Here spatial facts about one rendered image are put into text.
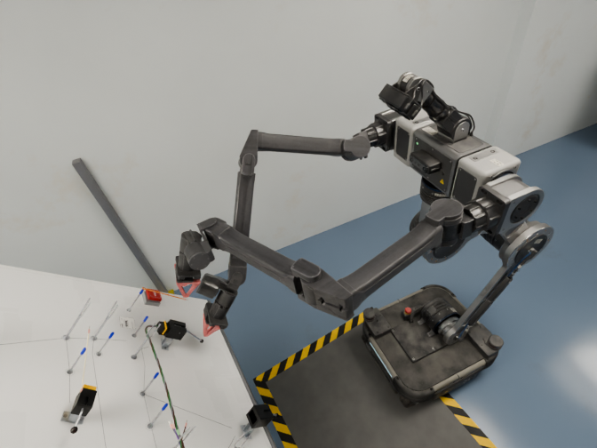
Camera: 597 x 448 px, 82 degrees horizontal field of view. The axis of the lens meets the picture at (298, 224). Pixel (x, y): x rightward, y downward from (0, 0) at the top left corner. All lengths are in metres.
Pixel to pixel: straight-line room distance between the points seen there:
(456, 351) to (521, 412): 0.45
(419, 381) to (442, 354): 0.21
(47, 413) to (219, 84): 1.65
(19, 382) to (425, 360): 1.72
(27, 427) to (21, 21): 1.57
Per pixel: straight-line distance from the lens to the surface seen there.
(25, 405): 1.03
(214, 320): 1.21
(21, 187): 2.34
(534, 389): 2.46
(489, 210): 0.97
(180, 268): 1.06
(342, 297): 0.73
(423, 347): 2.09
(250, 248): 0.90
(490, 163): 1.06
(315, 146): 1.20
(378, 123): 1.30
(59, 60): 2.04
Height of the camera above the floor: 2.10
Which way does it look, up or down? 43 degrees down
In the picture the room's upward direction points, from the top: 10 degrees counter-clockwise
